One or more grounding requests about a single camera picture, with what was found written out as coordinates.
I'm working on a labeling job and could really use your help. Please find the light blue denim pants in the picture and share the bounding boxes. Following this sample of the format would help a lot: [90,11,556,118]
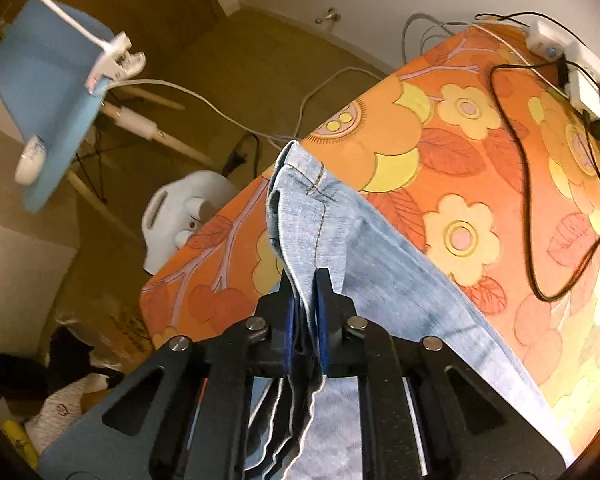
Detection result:
[247,143,574,479]

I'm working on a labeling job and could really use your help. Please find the white plastic jug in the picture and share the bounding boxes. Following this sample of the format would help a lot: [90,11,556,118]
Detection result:
[140,170,238,275]

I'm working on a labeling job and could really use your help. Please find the orange floral bed sheet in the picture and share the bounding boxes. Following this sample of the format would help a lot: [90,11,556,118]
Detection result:
[139,23,600,461]

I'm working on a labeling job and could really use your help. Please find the white small cup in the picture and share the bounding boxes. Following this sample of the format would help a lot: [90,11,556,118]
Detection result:
[14,136,47,186]

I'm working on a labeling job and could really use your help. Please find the white clip desk lamp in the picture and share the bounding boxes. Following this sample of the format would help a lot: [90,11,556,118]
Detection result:
[40,0,146,94]

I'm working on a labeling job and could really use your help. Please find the metal door stopper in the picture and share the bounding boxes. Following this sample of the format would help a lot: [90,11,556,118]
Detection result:
[314,8,341,25]

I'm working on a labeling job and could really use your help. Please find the white usb charger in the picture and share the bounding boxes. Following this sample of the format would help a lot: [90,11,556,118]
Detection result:
[568,70,600,120]

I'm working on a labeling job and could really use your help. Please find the blue plastic chair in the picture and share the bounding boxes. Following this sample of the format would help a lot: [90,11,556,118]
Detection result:
[0,0,217,241]

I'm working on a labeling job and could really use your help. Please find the white power strip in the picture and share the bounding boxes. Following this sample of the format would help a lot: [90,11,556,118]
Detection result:
[526,20,600,83]

